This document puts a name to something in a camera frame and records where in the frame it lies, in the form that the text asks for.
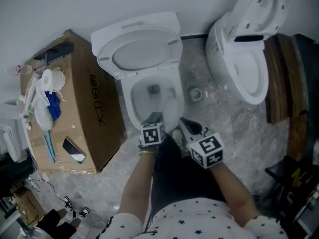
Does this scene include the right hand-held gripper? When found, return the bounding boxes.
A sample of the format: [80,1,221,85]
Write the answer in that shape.
[179,117,225,169]

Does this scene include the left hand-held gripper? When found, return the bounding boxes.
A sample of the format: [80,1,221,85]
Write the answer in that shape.
[139,111,167,150]

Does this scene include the white toilet brush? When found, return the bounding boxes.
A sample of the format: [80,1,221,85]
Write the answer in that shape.
[159,87,180,119]

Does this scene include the white square-tank toilet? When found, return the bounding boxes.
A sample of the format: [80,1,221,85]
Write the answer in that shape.
[91,11,185,134]

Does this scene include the person's left forearm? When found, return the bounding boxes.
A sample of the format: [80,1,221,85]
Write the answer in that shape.
[117,152,157,218]

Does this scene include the person's right forearm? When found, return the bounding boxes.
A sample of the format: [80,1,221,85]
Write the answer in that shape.
[210,162,259,228]

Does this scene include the white oval smart toilet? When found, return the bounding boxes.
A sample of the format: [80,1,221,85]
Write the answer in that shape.
[205,0,291,106]

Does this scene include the white toilet paper roll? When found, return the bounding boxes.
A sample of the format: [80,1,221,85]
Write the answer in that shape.
[41,68,66,93]

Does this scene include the white slim-seat toilet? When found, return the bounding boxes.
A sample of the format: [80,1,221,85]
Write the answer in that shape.
[0,103,32,163]

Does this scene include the person's white shoe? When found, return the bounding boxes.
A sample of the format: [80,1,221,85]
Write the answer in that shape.
[171,128,184,146]

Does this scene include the white tape roll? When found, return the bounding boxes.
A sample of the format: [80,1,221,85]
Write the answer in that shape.
[188,86,203,102]

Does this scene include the person's black trousers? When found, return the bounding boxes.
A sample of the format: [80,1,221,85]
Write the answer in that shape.
[149,133,227,216]

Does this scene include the large brown cardboard box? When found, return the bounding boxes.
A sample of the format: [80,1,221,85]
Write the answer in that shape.
[19,28,127,175]

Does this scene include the black smartphone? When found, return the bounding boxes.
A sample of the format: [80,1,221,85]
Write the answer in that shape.
[62,137,86,165]

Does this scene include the white star-print shirt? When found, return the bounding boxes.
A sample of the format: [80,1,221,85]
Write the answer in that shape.
[96,198,290,239]

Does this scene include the dark wooden step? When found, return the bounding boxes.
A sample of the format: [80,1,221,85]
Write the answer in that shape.
[264,33,295,124]

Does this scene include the blue cloth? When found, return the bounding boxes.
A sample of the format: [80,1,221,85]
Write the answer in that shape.
[44,90,62,121]

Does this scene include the white cloth bundle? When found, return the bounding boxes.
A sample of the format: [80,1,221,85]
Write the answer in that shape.
[34,101,54,131]

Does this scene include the black equipment rack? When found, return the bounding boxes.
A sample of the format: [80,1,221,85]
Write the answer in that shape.
[264,155,319,239]

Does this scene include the black curved platform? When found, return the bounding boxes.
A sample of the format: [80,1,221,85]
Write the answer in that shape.
[286,32,319,164]

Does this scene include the white plastic drain pipe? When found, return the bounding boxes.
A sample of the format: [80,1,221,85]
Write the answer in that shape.
[21,71,43,119]

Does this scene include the small brown cardboard box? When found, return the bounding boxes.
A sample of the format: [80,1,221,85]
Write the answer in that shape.
[11,186,47,225]

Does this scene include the clear plastic bottle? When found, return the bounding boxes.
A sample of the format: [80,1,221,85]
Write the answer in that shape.
[6,64,33,76]

